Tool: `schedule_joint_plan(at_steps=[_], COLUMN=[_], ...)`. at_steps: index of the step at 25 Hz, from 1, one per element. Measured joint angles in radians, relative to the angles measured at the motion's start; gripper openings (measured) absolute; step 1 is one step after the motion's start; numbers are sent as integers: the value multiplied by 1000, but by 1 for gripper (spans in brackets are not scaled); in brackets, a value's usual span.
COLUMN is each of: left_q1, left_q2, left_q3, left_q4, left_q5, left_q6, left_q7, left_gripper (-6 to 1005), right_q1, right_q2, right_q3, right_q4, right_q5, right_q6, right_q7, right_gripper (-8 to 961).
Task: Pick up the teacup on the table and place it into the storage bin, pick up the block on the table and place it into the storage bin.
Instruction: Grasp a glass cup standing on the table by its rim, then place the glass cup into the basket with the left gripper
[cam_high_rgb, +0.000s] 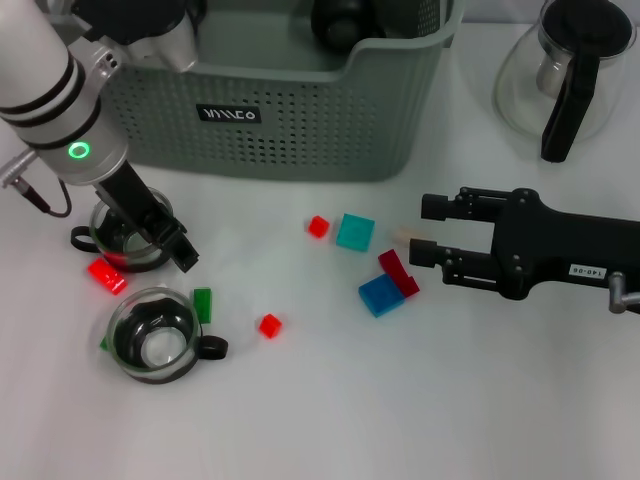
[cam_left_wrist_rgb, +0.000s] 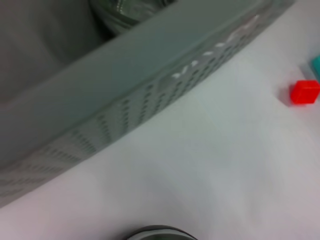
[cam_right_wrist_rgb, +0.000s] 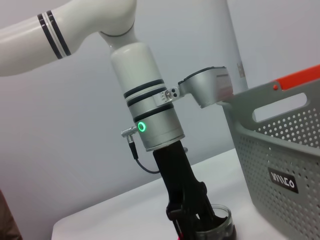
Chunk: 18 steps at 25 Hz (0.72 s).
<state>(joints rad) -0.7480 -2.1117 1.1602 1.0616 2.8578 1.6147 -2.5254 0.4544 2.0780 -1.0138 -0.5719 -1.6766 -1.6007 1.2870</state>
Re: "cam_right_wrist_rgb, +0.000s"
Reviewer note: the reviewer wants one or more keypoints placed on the brown background object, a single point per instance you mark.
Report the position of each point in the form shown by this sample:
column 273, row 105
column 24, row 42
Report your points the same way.
column 7, row 220

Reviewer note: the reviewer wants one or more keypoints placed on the grey perforated storage basket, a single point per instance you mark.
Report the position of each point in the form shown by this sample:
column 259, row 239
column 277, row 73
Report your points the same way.
column 280, row 150

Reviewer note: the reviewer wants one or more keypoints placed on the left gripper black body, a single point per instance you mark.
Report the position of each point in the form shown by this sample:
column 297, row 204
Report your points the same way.
column 180, row 180

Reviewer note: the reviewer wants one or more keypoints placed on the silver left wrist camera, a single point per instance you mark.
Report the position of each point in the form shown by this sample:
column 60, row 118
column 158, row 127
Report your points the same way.
column 200, row 85

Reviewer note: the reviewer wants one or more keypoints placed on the glass teacup with black base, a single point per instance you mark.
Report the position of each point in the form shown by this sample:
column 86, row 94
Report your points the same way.
column 225, row 230

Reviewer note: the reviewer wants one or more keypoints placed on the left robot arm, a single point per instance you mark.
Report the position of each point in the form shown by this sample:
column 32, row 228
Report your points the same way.
column 135, row 70

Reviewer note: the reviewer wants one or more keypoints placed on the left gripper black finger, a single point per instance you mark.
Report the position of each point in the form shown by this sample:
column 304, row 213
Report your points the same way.
column 185, row 225
column 208, row 210

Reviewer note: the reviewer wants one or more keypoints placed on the small grey wall fitting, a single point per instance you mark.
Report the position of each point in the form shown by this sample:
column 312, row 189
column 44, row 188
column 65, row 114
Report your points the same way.
column 240, row 70

